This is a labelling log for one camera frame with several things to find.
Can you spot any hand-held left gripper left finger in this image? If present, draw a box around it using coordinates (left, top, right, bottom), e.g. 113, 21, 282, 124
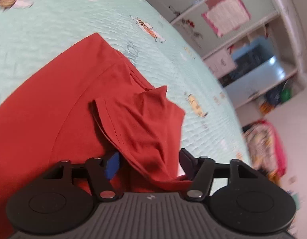
43, 152, 121, 201

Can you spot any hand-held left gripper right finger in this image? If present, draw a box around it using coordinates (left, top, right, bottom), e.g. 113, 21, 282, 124
179, 148, 259, 201

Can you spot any red t-shirt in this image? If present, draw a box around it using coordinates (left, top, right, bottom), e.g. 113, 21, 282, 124
0, 32, 194, 239

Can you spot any folded floral quilt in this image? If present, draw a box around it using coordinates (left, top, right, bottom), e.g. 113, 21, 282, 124
243, 122, 278, 180

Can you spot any pink folded blanket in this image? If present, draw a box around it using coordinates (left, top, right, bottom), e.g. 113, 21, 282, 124
255, 119, 287, 177

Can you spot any white door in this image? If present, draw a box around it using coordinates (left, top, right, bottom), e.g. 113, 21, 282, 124
224, 56, 287, 109

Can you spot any white drawer cabinet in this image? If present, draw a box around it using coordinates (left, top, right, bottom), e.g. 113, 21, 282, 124
203, 48, 237, 79

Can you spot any pile of colourful bags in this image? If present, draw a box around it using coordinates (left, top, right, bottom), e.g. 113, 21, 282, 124
259, 81, 293, 115

